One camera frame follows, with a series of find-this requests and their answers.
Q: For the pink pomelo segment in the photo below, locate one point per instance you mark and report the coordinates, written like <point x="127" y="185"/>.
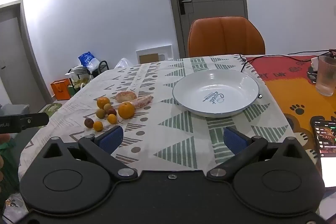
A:
<point x="141" y="101"/>

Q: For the round flaky pastry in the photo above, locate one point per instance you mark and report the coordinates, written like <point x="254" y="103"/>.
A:
<point x="126" y="96"/>

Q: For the small red plum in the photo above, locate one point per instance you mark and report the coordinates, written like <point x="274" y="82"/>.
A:
<point x="113" y="112"/>

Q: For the orange leather chair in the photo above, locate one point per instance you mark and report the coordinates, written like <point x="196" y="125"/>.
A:
<point x="225" y="37"/>

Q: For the black metal rack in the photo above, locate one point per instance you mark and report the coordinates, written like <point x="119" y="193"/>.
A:
<point x="101" y="67"/>

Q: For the small yellow kumquat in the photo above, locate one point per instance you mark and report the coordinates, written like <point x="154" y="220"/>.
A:
<point x="98" y="126"/>
<point x="112" y="118"/>

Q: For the brown round longan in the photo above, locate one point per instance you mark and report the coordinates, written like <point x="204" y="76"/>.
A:
<point x="89" y="123"/>

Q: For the black smartphone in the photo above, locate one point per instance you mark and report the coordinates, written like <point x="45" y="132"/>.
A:
<point x="326" y="150"/>

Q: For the white enamel plate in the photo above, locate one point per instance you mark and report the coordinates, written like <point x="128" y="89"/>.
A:
<point x="215" y="92"/>

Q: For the blue white plastic bag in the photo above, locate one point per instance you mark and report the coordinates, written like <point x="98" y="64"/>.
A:
<point x="88" y="60"/>

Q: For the grey side door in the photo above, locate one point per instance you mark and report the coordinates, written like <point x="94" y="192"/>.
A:
<point x="13" y="56"/>

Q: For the large orange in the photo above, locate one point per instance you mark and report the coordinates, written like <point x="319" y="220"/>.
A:
<point x="126" y="110"/>

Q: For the white foam packaging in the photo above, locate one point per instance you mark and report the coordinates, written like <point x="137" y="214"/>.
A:
<point x="155" y="54"/>

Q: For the tan round longan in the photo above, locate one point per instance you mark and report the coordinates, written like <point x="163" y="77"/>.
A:
<point x="108" y="107"/>

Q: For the white charger block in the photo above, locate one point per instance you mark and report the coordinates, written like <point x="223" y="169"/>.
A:
<point x="315" y="62"/>

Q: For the medium orange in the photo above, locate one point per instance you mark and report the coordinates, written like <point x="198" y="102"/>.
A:
<point x="103" y="102"/>

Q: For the orange red cartoon mat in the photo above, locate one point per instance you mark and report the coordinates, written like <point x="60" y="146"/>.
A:
<point x="288" y="92"/>

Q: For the green floor rug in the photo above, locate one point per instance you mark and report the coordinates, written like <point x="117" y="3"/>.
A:
<point x="51" y="108"/>

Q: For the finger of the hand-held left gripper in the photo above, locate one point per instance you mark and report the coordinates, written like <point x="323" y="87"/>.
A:
<point x="36" y="119"/>

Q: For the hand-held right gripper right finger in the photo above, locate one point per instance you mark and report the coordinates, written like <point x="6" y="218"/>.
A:
<point x="235" y="142"/>

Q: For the green triangle patterned tablecloth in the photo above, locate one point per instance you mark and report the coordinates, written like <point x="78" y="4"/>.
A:
<point x="157" y="116"/>

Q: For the greenish round plum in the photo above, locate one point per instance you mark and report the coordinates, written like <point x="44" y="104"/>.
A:
<point x="100" y="113"/>

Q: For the frosted plastic cup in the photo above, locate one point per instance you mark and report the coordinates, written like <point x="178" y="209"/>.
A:
<point x="326" y="77"/>

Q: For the grey bin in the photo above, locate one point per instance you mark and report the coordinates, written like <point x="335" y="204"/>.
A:
<point x="14" y="109"/>

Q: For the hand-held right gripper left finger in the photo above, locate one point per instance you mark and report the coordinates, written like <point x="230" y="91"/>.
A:
<point x="111" y="138"/>

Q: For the orange paper bag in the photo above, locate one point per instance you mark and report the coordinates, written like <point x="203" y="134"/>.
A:
<point x="61" y="90"/>

